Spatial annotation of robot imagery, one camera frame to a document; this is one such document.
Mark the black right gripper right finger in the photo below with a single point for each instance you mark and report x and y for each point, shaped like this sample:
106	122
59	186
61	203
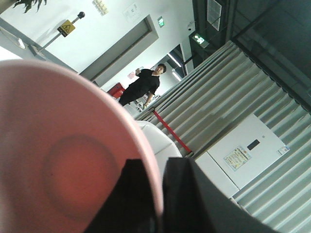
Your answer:
193	204

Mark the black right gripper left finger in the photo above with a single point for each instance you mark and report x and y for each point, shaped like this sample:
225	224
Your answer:
130	206

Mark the pink plastic bowl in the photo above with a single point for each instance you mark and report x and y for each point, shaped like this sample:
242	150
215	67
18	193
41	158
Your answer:
63	145

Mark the left grey upholstered chair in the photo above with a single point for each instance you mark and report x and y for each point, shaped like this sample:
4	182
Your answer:
162	146

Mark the red barrier belt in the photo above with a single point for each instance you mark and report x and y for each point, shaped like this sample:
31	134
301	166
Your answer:
172	133

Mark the red bin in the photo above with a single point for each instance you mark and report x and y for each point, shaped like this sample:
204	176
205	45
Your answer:
116	91

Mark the person in black clothes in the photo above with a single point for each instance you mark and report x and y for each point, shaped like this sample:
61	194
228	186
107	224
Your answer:
147	83

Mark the yellow warning sign stand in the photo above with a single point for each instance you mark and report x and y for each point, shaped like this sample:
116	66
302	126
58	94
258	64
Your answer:
66	28

